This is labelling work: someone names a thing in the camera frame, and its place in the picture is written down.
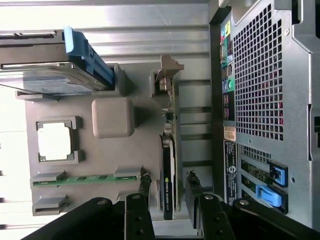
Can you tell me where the blue card retention clip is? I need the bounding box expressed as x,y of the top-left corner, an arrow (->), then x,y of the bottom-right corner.
273,166 -> 289,188
256,184 -> 283,208

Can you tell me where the grey plastic parts rack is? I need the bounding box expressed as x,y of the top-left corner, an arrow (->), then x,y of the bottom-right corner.
14,62 -> 187,222

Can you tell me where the black open PC case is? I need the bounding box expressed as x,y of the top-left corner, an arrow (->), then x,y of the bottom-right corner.
208,0 -> 320,231

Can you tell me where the hard disk with blue caddy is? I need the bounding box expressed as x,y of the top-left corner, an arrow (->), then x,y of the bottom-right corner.
0,24 -> 116,92

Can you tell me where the silver CPU chip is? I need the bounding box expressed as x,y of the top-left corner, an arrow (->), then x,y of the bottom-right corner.
37,122 -> 75,161

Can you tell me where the green RAM stick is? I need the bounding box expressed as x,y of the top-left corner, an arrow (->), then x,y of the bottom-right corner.
32,174 -> 140,187

